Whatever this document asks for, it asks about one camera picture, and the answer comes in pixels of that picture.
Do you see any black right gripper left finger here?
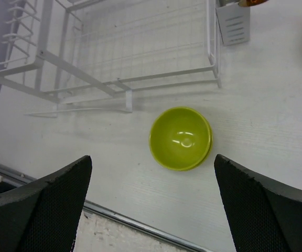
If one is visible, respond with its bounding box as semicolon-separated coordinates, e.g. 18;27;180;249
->
0;155;92;251

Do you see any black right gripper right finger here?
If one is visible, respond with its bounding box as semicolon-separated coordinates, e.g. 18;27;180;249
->
214;154;302;251

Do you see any lime green bowl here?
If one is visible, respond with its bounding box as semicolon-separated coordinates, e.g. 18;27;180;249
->
165;107;213;171
149;107;213;171

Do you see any grey cutlery holder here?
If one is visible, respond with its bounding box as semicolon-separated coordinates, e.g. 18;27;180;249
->
216;1;251;46

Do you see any gold utensil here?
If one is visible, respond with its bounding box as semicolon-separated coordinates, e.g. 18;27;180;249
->
238;0;268;7

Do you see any white wire dish rack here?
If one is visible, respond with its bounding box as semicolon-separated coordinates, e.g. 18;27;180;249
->
0;1;220;117

